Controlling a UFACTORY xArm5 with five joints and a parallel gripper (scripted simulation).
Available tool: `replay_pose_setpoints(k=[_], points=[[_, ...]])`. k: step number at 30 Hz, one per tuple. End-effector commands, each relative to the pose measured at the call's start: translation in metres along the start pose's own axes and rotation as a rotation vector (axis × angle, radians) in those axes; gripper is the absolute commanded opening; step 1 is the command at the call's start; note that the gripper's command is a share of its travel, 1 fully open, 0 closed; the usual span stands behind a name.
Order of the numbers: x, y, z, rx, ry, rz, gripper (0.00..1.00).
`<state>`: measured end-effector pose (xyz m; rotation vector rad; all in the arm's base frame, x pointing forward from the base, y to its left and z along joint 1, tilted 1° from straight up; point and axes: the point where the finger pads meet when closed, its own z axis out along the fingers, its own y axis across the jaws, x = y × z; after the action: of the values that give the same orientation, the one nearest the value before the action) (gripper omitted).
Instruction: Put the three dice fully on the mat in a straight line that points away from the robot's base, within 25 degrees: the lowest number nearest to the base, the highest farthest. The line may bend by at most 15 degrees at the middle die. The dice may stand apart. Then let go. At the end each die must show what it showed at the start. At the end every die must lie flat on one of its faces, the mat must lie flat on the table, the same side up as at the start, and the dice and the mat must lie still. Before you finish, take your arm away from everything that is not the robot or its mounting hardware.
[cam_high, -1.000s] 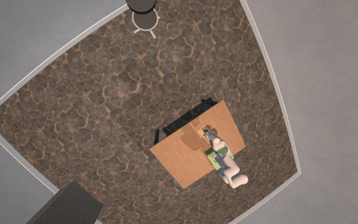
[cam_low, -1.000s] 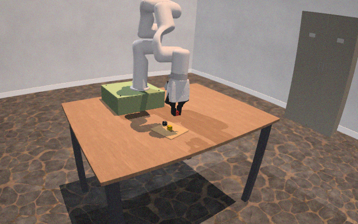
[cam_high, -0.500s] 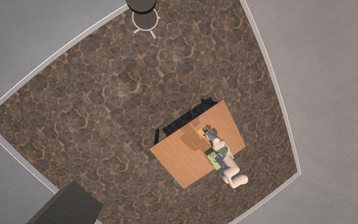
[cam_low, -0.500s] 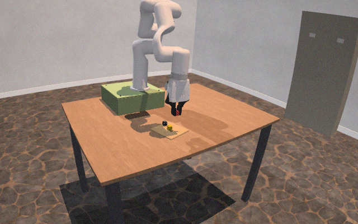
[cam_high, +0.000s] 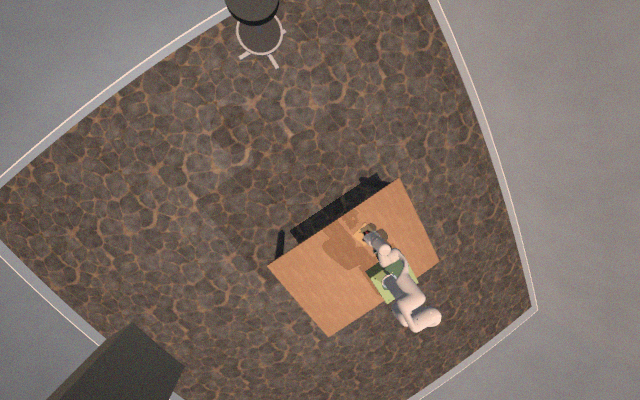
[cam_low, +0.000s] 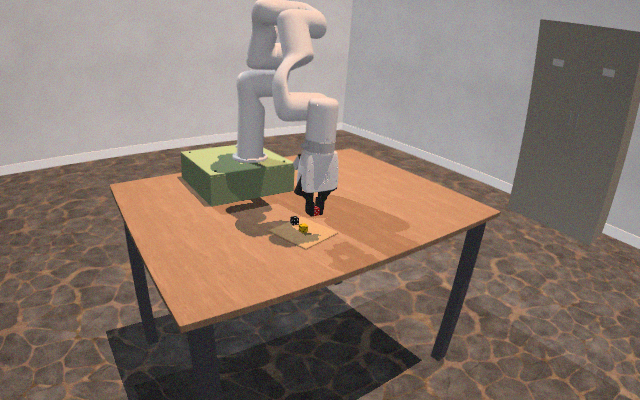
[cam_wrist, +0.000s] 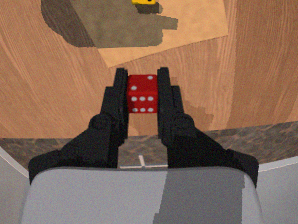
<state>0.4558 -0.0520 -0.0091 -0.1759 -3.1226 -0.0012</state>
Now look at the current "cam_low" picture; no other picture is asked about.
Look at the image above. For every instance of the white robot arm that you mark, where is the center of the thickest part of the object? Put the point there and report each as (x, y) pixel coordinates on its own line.
(295, 24)

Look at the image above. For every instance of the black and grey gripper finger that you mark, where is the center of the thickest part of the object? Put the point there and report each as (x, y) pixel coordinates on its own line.
(320, 200)
(310, 205)

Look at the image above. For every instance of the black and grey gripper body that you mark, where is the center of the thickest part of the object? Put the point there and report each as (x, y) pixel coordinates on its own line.
(318, 172)

